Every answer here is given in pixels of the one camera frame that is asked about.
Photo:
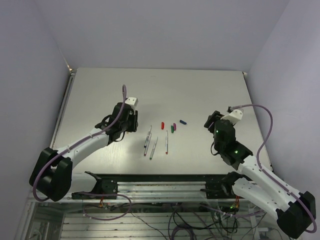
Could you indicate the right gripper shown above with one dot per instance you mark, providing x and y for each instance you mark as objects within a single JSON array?
[{"x": 212, "y": 119}]

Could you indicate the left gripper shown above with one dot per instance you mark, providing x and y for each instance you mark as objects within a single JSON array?
[{"x": 134, "y": 117}]

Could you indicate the blue pen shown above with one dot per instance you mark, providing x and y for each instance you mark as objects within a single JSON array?
[{"x": 148, "y": 134}]

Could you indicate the purple pen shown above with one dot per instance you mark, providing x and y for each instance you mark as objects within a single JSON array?
[{"x": 147, "y": 146}]

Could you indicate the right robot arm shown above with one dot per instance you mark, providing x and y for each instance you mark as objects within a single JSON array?
[{"x": 292, "y": 210}]

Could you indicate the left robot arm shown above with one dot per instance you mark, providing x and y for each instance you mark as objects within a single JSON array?
[{"x": 51, "y": 178}]

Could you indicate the green pen cap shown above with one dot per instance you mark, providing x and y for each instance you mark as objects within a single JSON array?
[{"x": 172, "y": 129}]

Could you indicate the green pen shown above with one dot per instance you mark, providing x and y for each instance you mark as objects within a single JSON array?
[{"x": 153, "y": 149}]

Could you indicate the red pen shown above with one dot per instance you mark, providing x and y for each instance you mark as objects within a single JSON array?
[{"x": 167, "y": 143}]

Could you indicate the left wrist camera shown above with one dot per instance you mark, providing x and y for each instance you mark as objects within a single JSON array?
[{"x": 132, "y": 101}]

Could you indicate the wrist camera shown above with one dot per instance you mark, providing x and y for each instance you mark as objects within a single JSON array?
[
  {"x": 132, "y": 101},
  {"x": 235, "y": 114}
]

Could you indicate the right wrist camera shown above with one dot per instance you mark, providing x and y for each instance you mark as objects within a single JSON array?
[{"x": 235, "y": 114}]

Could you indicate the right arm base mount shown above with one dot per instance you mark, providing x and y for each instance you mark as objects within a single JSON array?
[{"x": 217, "y": 188}]

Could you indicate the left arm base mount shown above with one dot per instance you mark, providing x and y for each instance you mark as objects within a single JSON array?
[{"x": 88, "y": 185}]

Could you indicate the aluminium frame rail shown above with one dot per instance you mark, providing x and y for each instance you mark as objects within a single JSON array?
[{"x": 160, "y": 191}]

